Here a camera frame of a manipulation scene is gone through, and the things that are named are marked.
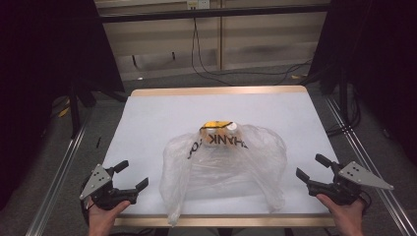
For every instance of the black curtain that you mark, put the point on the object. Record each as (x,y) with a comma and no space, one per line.
(377,49)
(39,65)

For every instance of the black horizontal bar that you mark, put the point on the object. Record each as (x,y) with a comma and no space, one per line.
(213,13)

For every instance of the yellow floor tape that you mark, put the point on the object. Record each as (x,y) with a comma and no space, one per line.
(64,112)
(296,77)

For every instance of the yellow packet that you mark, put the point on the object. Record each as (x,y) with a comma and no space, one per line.
(214,124)

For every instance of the white table board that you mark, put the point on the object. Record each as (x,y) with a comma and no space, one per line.
(216,90)

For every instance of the black metal stand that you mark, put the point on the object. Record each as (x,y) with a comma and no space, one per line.
(343,98)
(74,114)

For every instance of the aluminium floor rail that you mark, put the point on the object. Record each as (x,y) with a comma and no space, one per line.
(395,213)
(55,183)

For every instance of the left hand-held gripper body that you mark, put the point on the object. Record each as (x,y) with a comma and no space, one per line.
(96,180)

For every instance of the small black floor item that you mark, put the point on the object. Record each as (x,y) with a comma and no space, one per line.
(98,141)

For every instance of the white table mat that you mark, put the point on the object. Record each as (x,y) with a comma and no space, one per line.
(157,124)

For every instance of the person's right hand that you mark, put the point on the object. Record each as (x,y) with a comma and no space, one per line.
(350,219)

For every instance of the clear plastic bag black print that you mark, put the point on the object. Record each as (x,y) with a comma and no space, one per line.
(229,177)

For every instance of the person's left hand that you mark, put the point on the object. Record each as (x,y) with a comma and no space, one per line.
(101,221)

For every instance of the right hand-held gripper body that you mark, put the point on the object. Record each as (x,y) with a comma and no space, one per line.
(352,173)

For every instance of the wall power outlet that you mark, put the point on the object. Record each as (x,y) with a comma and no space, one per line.
(198,4)

